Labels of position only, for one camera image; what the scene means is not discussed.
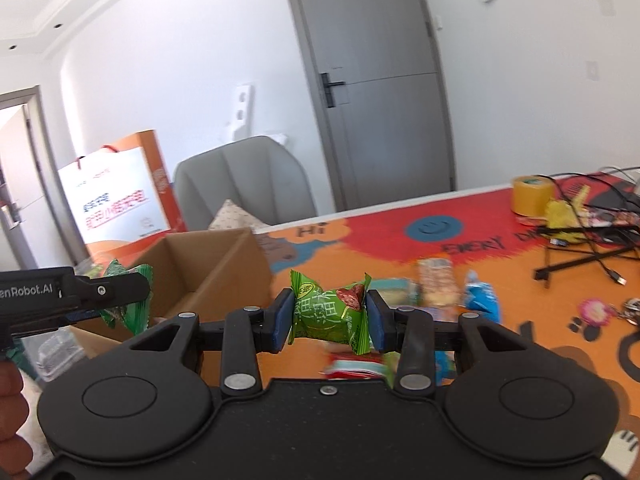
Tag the orange white paper bag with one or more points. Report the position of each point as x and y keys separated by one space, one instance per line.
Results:
x=115 y=200

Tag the grey door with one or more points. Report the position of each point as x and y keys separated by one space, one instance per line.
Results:
x=385 y=125

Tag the person's left hand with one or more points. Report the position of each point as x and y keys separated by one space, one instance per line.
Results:
x=12 y=420

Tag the yellow plastic wrapper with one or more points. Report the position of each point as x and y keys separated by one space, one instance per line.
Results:
x=562 y=212

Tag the grey chair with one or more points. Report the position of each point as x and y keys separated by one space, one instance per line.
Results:
x=245 y=180

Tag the printed cartoon table mat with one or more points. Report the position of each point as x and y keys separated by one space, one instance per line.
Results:
x=380 y=245

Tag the blue white snack packet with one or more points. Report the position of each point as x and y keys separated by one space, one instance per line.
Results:
x=482 y=297

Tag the brown cardboard box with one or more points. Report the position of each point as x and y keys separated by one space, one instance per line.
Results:
x=220 y=265

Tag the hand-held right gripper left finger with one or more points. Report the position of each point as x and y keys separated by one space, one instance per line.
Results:
x=282 y=320

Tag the black metal laptop stand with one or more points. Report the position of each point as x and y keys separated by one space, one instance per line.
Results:
x=575 y=260

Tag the red white green packet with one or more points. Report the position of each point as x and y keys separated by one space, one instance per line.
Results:
x=350 y=366

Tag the dotted beige cushion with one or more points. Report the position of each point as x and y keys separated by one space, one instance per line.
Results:
x=232 y=217

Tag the blue plum snack packet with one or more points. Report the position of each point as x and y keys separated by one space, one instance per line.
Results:
x=444 y=367

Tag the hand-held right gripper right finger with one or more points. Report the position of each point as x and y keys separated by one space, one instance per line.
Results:
x=374 y=320

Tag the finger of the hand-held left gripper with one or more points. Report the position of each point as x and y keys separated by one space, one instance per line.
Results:
x=120 y=287
x=60 y=319

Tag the dark green candy packet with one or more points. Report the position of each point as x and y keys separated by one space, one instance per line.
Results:
x=127 y=317

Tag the bright green candy packet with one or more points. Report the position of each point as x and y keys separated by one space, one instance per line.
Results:
x=325 y=320

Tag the clear plastic food container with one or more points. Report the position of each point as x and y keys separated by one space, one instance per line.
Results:
x=57 y=355

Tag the white foam piece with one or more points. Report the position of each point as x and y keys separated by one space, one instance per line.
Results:
x=241 y=110

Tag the yellow tape roll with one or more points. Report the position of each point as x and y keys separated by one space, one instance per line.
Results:
x=531 y=195

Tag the teal cracker packet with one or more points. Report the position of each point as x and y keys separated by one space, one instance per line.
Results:
x=400 y=291

